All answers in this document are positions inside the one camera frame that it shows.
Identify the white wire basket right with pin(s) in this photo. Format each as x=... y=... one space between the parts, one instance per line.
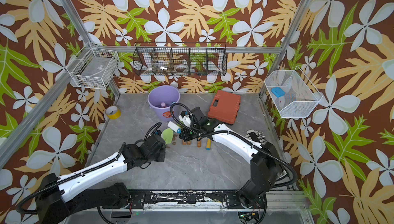
x=301 y=97

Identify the lime trowel wooden handle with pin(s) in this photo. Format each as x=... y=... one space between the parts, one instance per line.
x=167 y=135

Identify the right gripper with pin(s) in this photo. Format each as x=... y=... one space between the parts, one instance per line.
x=184 y=136

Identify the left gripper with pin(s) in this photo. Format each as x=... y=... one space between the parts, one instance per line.
x=162 y=158

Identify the white wire basket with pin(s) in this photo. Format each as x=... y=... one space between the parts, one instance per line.
x=93 y=67
x=301 y=97

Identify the black wire basket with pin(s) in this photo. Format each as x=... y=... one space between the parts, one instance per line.
x=180 y=58

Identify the white brush blue handle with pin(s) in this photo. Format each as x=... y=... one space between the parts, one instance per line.
x=174 y=127

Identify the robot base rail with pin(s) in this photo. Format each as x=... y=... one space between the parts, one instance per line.
x=227 y=199

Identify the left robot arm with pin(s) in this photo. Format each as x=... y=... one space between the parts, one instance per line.
x=62 y=196

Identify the white wire basket left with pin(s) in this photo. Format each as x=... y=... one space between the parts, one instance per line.
x=93 y=67

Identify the purple plastic bucket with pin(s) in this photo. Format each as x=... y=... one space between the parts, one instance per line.
x=160 y=100

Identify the green trowel yellow handle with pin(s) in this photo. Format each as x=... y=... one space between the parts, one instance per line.
x=208 y=144

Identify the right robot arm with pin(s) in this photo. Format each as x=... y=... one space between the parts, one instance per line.
x=267 y=169

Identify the red plastic tool case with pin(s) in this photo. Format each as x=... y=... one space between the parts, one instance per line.
x=225 y=107

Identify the yellow tape roll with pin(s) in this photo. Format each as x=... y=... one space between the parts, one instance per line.
x=113 y=112

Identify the blue item in basket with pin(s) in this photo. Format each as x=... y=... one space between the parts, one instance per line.
x=278 y=92

